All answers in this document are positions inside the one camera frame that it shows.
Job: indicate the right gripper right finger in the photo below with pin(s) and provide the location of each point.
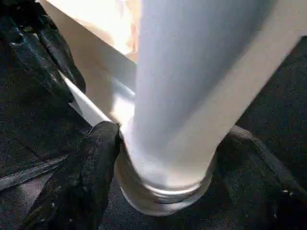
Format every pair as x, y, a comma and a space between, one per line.
259, 187

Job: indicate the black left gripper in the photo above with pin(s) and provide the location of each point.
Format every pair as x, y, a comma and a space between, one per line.
21, 16

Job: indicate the white plastic table top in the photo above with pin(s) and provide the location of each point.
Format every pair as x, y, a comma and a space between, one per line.
96, 48

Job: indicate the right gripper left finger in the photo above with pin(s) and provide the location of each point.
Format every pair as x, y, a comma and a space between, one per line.
84, 179

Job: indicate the white plastic table leg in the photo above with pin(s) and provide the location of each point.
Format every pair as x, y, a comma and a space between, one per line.
182, 83

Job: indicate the black mat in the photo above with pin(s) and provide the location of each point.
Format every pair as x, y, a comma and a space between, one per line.
36, 124

